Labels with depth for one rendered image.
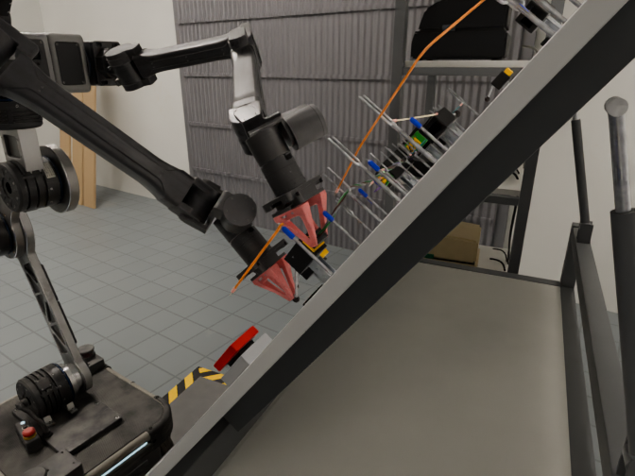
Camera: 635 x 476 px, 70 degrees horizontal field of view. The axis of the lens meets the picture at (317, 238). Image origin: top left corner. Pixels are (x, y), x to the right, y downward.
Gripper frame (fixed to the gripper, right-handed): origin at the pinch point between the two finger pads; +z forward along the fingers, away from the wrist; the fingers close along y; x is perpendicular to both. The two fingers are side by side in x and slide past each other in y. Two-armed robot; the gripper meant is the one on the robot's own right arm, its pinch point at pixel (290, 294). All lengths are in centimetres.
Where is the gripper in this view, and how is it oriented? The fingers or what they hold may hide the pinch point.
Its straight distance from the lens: 86.7
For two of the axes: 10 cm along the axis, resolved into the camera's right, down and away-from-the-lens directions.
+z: 6.3, 7.8, 0.2
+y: 5.1, -4.3, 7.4
